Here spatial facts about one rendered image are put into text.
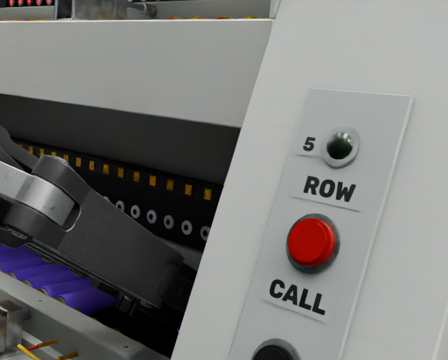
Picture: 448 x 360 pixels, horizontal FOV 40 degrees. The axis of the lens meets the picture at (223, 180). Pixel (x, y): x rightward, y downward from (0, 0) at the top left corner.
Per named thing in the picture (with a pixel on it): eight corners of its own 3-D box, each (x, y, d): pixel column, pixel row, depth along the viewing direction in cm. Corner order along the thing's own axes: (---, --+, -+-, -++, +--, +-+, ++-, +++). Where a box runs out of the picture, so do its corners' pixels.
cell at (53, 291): (124, 300, 45) (47, 318, 40) (108, 293, 46) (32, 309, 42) (126, 276, 45) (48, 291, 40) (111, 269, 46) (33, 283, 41)
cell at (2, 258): (61, 271, 51) (-14, 283, 46) (48, 265, 52) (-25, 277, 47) (63, 249, 50) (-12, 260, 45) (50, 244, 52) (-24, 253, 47)
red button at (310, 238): (321, 271, 19) (334, 223, 19) (280, 258, 20) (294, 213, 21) (335, 276, 20) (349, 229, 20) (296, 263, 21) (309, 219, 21)
